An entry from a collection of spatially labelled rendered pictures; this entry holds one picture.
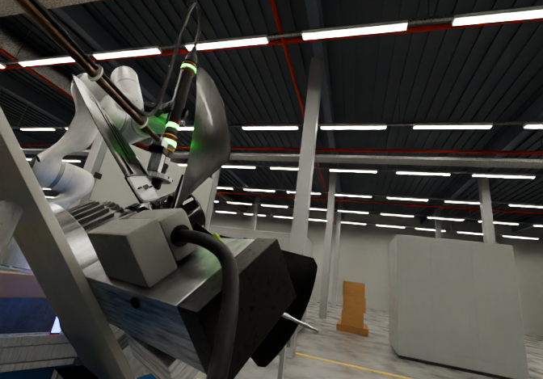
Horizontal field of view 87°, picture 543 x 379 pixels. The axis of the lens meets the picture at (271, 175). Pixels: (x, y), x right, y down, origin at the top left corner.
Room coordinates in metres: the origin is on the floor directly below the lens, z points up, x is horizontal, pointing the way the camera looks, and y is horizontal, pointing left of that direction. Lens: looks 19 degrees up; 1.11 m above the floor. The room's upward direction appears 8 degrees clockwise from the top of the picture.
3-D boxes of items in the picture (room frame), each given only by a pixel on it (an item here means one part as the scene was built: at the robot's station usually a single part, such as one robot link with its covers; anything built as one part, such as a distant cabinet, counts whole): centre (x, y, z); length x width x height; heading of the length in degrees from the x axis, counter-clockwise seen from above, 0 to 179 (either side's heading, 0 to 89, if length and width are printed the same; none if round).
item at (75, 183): (1.16, 0.82, 1.30); 0.19 x 0.12 x 0.24; 145
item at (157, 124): (0.80, 0.37, 1.50); 0.11 x 0.10 x 0.07; 48
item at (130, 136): (0.89, 0.48, 1.50); 0.13 x 0.09 x 0.08; 48
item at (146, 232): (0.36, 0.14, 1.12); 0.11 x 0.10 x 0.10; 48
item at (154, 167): (0.72, 0.29, 1.35); 0.09 x 0.07 x 0.10; 173
